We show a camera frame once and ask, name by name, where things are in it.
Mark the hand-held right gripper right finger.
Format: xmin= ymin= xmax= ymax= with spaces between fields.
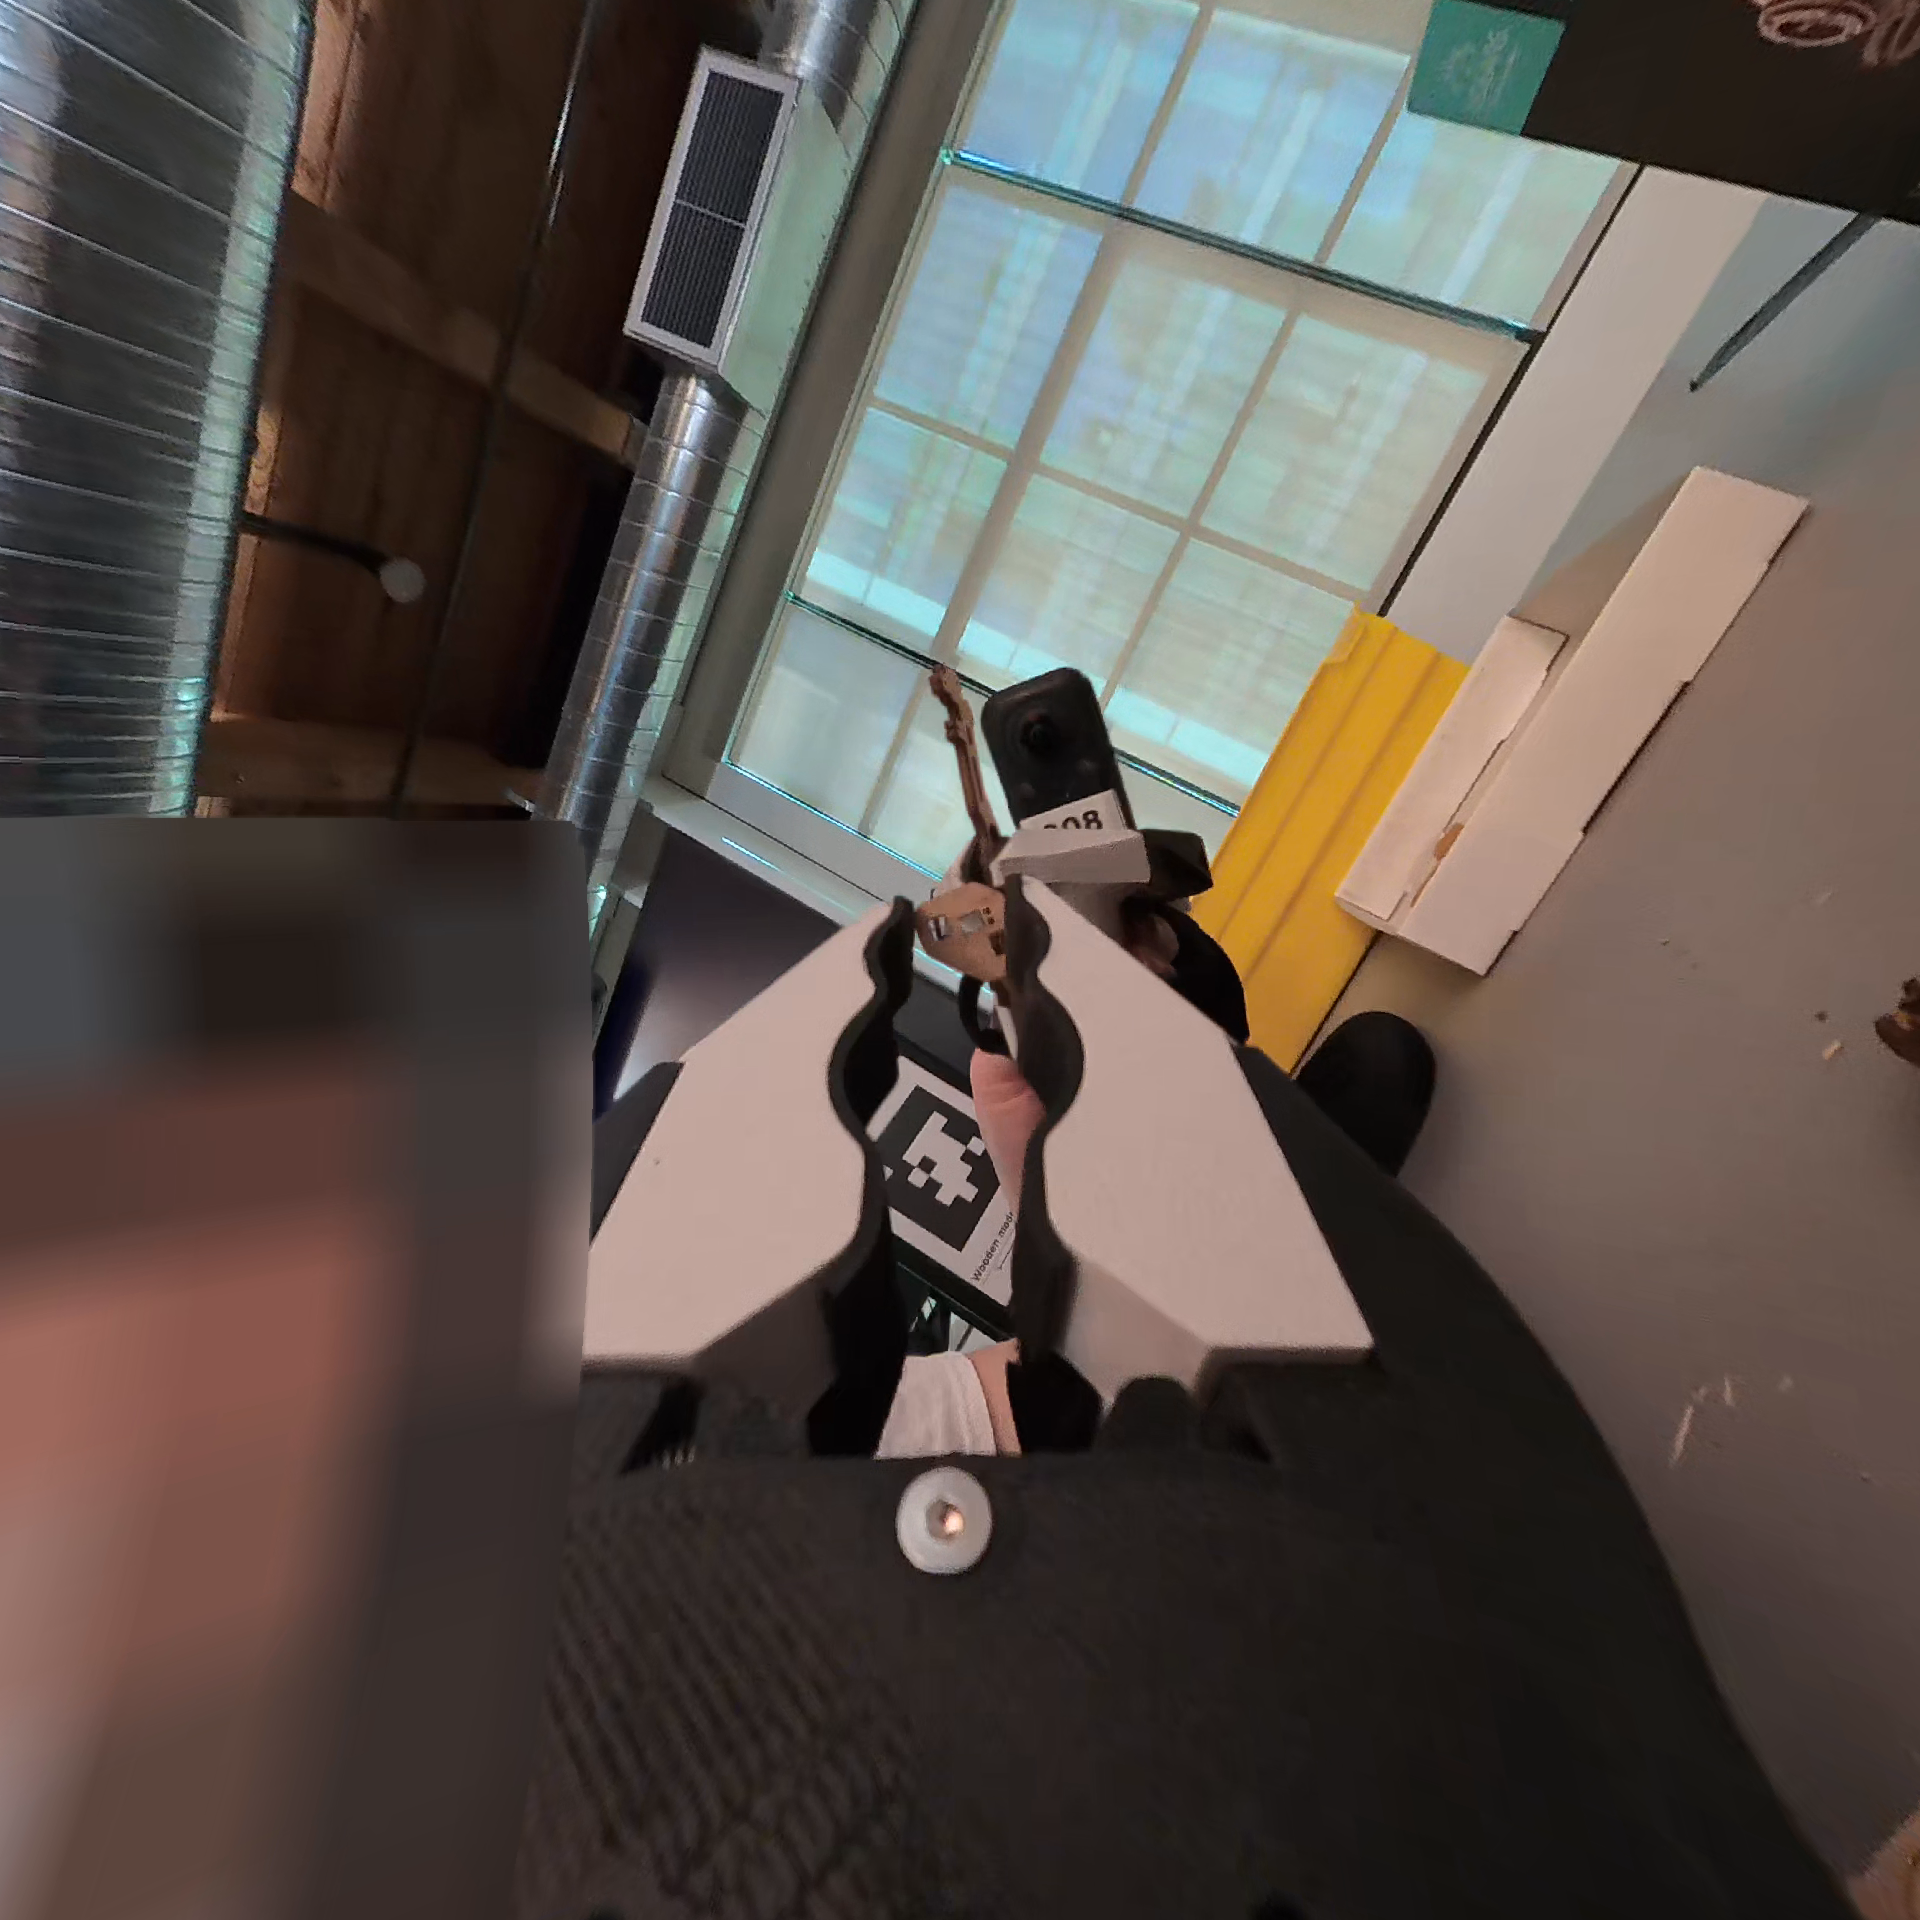
xmin=999 ymin=869 xmax=1378 ymax=1405

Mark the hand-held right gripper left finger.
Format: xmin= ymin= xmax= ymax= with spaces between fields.
xmin=583 ymin=894 xmax=920 ymax=1394

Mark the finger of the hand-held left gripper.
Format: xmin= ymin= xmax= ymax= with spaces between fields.
xmin=992 ymin=824 xmax=1153 ymax=897

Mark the long wooden model part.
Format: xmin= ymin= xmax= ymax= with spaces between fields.
xmin=928 ymin=662 xmax=1010 ymax=890

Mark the small pale wooden plate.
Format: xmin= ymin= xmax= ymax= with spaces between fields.
xmin=913 ymin=879 xmax=1010 ymax=987

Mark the person's left forearm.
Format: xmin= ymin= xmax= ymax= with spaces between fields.
xmin=877 ymin=1338 xmax=1028 ymax=1459

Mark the black model kit box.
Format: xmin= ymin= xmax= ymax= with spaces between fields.
xmin=1406 ymin=0 xmax=1920 ymax=229

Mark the person's left hand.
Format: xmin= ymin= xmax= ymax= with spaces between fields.
xmin=964 ymin=1046 xmax=1052 ymax=1206

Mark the black quilted wrist rest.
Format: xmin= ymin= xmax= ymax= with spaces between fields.
xmin=1296 ymin=1009 xmax=1440 ymax=1176

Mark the black and white tag sign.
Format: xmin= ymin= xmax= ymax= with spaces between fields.
xmin=864 ymin=1050 xmax=1039 ymax=1325

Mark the black monitor screen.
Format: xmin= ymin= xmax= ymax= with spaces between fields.
xmin=590 ymin=824 xmax=979 ymax=1150

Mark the yellow plastic bin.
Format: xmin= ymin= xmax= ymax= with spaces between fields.
xmin=1207 ymin=605 xmax=1475 ymax=1075

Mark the large paned window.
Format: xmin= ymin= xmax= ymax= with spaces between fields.
xmin=704 ymin=0 xmax=1639 ymax=888

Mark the white cardboard box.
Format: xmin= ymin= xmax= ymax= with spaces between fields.
xmin=1332 ymin=463 xmax=1812 ymax=979

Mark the white vent grille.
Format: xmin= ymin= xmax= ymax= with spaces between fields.
xmin=620 ymin=43 xmax=808 ymax=410

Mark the ceiling sprinkler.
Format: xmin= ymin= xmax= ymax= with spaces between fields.
xmin=236 ymin=510 xmax=432 ymax=610

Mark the slim metal air duct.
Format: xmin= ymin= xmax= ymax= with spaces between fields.
xmin=537 ymin=0 xmax=920 ymax=850

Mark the wide metal air duct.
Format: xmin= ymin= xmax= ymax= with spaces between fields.
xmin=0 ymin=0 xmax=313 ymax=820

